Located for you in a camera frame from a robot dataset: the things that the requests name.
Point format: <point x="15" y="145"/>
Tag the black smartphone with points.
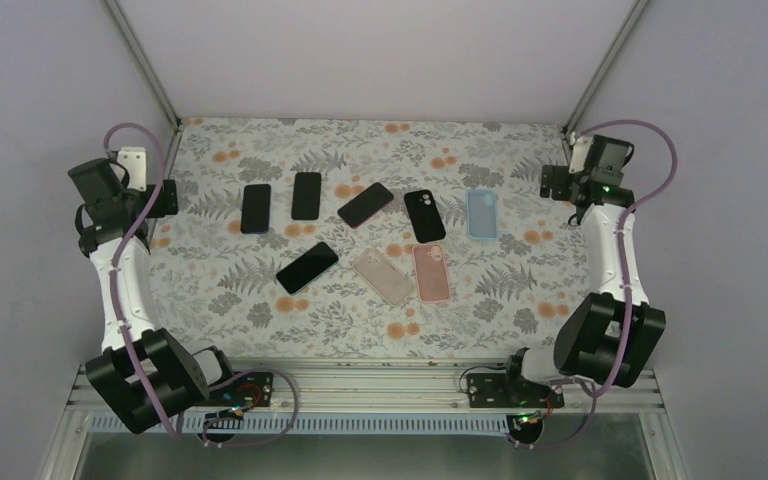
<point x="306" y="196"/>
<point x="299" y="273"/>
<point x="255" y="209"/>

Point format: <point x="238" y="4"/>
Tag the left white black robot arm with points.
<point x="144" y="375"/>

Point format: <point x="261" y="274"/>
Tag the magenta smartphone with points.
<point x="365" y="205"/>

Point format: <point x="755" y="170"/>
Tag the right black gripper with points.
<point x="560" y="189"/>

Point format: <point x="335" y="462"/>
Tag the floral patterned table mat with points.
<point x="216" y="285"/>

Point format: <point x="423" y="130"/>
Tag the aluminium front rail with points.
<point x="324" y="386"/>

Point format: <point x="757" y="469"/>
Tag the phone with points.
<point x="431" y="273"/>
<point x="424" y="215"/>
<point x="382" y="276"/>

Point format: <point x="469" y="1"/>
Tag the light blue phone case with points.
<point x="481" y="215"/>

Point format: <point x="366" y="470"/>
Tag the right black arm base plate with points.
<point x="488" y="390"/>

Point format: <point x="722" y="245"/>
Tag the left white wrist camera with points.
<point x="134" y="160"/>

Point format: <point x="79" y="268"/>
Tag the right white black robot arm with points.
<point x="610" y="336"/>

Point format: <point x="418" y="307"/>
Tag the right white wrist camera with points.
<point x="580" y="147"/>

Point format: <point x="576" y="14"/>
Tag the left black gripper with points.
<point x="159" y="210"/>

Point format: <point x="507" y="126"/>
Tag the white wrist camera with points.
<point x="134" y="160"/>
<point x="580" y="147"/>

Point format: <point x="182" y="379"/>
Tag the grey slotted cable duct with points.
<point x="333" y="423"/>

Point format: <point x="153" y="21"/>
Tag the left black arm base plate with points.
<point x="251" y="390"/>

